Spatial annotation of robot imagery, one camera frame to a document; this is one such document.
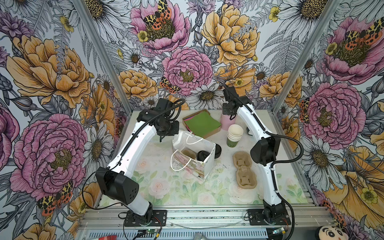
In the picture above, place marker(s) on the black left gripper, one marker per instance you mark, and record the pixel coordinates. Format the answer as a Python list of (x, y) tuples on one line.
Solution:
[(167, 129)]

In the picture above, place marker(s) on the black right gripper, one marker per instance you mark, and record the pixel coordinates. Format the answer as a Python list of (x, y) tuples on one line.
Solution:
[(227, 109)]

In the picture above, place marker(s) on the white floral gift bag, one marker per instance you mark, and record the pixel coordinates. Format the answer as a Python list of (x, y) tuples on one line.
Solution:
[(180, 162)]

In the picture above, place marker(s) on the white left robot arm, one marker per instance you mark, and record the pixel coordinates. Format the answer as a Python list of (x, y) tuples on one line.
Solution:
[(115, 181)]

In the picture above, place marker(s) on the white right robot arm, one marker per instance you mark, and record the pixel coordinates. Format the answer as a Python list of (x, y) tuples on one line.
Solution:
[(264, 152)]

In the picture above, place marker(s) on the pink cup holder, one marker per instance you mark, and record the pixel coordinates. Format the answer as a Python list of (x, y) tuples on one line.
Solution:
[(227, 121)]

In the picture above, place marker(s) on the stack of paper cups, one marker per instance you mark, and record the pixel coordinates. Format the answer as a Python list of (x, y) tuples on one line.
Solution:
[(235, 133)]

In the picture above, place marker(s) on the brown cardboard cup carrier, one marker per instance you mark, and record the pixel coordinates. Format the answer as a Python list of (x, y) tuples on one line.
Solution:
[(246, 178)]

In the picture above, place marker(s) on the cartoon plush toy head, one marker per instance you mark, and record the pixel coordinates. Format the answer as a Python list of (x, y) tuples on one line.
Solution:
[(330, 233)]

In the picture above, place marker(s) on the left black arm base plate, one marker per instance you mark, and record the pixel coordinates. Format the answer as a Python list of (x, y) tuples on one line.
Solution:
[(153, 218)]

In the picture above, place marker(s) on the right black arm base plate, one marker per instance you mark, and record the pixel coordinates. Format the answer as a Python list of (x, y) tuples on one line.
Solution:
[(259, 217)]

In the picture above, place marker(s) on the aluminium front rail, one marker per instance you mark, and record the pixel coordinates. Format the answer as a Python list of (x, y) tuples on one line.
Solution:
[(215, 223)]

